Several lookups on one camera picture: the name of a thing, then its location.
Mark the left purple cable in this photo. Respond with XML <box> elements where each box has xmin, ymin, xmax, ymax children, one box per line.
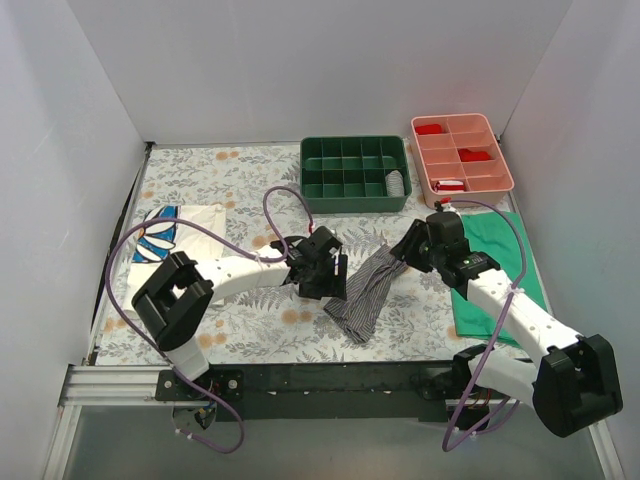
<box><xmin>104</xmin><ymin>186</ymin><xmax>316</xmax><ymax>455</ymax></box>

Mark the white cloth with blue flower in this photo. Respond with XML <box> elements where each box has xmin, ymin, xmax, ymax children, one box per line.
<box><xmin>121</xmin><ymin>204</ymin><xmax>226</xmax><ymax>319</ymax></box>

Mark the aluminium frame rail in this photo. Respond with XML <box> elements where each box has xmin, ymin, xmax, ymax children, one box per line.
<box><xmin>45</xmin><ymin>366</ymin><xmax>624</xmax><ymax>479</ymax></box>

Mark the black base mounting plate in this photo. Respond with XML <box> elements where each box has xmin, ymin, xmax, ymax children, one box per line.
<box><xmin>157</xmin><ymin>362</ymin><xmax>516</xmax><ymax>424</ymax></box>

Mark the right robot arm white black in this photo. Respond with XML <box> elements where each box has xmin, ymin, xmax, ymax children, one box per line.
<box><xmin>391</xmin><ymin>203</ymin><xmax>623</xmax><ymax>438</ymax></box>

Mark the pink divided organizer tray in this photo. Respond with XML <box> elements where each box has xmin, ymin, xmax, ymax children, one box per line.
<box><xmin>410</xmin><ymin>113</ymin><xmax>515</xmax><ymax>207</ymax></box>

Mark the red white rolled cloth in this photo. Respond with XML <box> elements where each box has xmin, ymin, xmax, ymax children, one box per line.
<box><xmin>433</xmin><ymin>179</ymin><xmax>466</xmax><ymax>192</ymax></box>

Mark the green folded cloth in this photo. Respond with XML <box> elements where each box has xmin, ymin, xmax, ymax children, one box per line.
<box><xmin>451</xmin><ymin>212</ymin><xmax>547</xmax><ymax>340</ymax></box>

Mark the rolled grey striped underwear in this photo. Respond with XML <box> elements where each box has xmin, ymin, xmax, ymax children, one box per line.
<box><xmin>385</xmin><ymin>170</ymin><xmax>405</xmax><ymax>198</ymax></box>

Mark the dark green divided organizer tray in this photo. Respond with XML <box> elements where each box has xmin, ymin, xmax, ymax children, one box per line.
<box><xmin>299</xmin><ymin>135</ymin><xmax>412</xmax><ymax>214</ymax></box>

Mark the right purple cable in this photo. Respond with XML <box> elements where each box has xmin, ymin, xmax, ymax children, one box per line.
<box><xmin>433</xmin><ymin>198</ymin><xmax>529</xmax><ymax>453</ymax></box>

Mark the red rolled cloth top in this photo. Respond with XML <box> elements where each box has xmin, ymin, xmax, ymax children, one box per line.
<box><xmin>414</xmin><ymin>123</ymin><xmax>445</xmax><ymax>135</ymax></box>

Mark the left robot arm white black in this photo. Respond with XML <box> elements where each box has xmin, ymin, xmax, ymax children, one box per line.
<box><xmin>131</xmin><ymin>227</ymin><xmax>348</xmax><ymax>400</ymax></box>

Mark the purple cable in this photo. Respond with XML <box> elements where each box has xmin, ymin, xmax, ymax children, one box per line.
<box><xmin>104</xmin><ymin>186</ymin><xmax>316</xmax><ymax>455</ymax></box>
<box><xmin>433</xmin><ymin>198</ymin><xmax>529</xmax><ymax>453</ymax></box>

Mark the red rolled cloth middle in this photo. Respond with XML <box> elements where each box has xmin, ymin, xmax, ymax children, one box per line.
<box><xmin>458</xmin><ymin>148</ymin><xmax>493</xmax><ymax>163</ymax></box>

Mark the grey striped underwear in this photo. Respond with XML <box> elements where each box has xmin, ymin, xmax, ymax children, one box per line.
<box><xmin>324</xmin><ymin>245</ymin><xmax>408</xmax><ymax>344</ymax></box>
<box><xmin>385</xmin><ymin>170</ymin><xmax>405</xmax><ymax>198</ymax></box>

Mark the floral patterned table mat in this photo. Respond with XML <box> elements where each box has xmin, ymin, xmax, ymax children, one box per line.
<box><xmin>94</xmin><ymin>142</ymin><xmax>564</xmax><ymax>365</ymax></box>

